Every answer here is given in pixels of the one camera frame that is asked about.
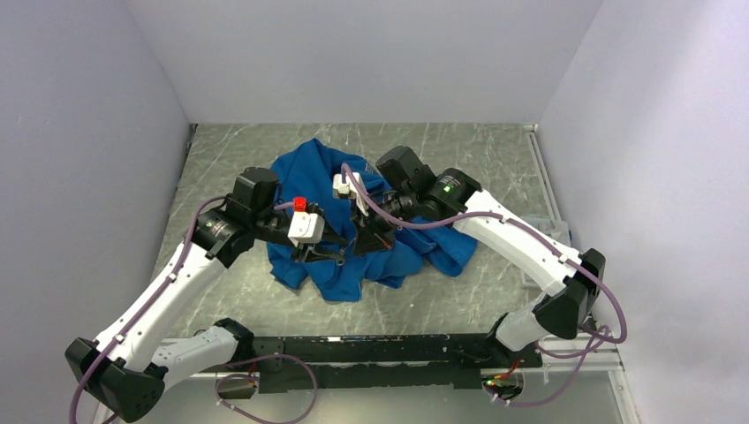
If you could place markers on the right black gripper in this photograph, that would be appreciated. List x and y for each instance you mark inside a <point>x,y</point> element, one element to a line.
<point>368,238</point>

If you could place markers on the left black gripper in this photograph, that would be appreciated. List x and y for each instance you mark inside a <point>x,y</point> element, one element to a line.
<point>311,252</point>

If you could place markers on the blue zip jacket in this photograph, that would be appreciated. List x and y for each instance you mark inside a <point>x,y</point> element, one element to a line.
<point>307,171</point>

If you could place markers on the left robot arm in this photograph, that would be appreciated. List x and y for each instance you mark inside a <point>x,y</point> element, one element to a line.
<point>126,367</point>

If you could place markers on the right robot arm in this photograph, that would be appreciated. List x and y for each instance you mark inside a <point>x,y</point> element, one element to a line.
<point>418,199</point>

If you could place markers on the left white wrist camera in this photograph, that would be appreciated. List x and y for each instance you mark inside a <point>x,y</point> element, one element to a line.
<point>306,224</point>

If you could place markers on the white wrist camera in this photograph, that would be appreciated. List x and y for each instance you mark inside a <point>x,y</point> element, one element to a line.
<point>306,224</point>
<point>344,188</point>

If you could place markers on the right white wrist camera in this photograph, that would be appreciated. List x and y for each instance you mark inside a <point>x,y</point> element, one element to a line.
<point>344,188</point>

